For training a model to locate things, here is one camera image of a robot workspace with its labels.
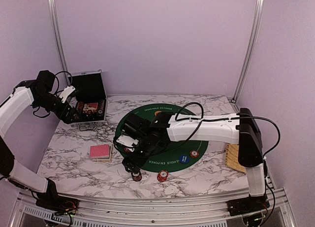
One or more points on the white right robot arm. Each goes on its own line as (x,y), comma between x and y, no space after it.
(240,129)

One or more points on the chip row in case right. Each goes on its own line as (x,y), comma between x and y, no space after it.
(100,108)

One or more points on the woven bamboo basket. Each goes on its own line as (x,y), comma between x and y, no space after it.
(231,159)

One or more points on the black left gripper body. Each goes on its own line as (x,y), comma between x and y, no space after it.
(60,112)

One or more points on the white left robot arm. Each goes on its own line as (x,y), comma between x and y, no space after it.
(17,138)

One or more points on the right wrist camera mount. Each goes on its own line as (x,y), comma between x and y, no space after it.
(127,141)

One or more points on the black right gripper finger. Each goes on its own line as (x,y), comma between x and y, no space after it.
(128,167)
(136,171)

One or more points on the boxed card deck in case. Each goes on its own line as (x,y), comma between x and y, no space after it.
(90,108)

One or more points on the blue small blind button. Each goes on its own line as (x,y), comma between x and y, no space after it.
(184,159)

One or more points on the aluminium frame post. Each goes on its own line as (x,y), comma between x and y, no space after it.
(258,11)
(57,34)

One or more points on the chip row in case left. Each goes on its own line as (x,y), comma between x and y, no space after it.
(79,107)

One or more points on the chip row in case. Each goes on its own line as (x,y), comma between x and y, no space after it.
(79,107)
(100,108)

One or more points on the aluminium frame post right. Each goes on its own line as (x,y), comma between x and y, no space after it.
(258,11)

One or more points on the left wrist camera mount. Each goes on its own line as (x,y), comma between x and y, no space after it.
(66,93)

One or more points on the aluminium poker case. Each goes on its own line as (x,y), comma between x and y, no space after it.
(89,88)

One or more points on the aluminium front rail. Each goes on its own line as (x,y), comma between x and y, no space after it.
(194,211)

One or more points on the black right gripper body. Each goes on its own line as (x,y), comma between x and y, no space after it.
(147,148)

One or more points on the red five chip stack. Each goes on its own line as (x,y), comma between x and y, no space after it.
(162,176)

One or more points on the aluminium frame post left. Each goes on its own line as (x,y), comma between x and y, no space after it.
(57,34)

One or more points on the red playing card deck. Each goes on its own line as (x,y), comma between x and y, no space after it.
(92,151)

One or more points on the black hundred chip stack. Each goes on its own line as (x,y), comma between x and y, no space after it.
(137,177)

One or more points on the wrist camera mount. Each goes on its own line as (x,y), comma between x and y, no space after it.
(127,141)
(66,93)

